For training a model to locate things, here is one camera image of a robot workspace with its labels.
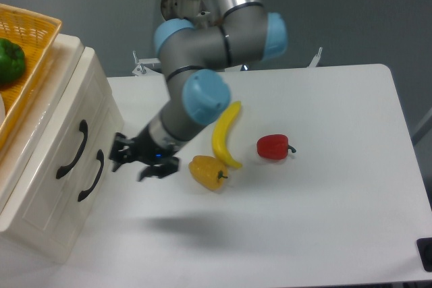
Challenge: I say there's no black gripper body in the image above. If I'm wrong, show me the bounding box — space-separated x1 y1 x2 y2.
130 125 176 165

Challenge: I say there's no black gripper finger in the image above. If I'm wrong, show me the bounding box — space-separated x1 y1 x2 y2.
109 132 135 172
138 156 180 181

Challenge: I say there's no white top drawer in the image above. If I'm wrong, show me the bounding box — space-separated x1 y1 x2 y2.
1 47 122 231

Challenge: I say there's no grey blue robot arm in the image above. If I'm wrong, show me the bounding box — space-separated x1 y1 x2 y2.
109 0 288 178

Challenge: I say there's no white drawer cabinet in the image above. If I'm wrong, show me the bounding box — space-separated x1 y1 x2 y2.
1 34 124 263

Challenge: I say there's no yellow bell pepper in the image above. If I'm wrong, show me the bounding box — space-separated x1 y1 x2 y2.
188 155 228 191

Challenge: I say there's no yellow banana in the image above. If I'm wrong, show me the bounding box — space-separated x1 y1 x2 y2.
211 101 242 169

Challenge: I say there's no red bell pepper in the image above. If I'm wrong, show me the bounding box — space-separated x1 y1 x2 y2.
256 134 296 161

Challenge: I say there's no white plate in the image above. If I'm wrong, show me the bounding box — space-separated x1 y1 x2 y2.
0 95 6 125

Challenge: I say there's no green bell pepper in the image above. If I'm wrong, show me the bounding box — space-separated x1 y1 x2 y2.
0 38 26 84

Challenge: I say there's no yellow woven basket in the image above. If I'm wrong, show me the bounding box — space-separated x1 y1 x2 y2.
1 4 62 148

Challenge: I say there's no black device at table edge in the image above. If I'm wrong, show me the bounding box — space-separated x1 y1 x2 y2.
416 237 432 272

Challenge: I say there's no black lower drawer handle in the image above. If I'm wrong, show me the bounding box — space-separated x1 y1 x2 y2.
77 149 105 202

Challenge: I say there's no black drawer handle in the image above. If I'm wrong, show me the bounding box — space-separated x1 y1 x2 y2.
77 149 105 202
56 119 88 179

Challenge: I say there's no black top drawer handle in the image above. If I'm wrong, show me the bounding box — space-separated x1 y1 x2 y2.
56 119 88 179

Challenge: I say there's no white table clamp bracket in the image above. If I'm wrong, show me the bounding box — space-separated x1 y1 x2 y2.
308 47 323 67

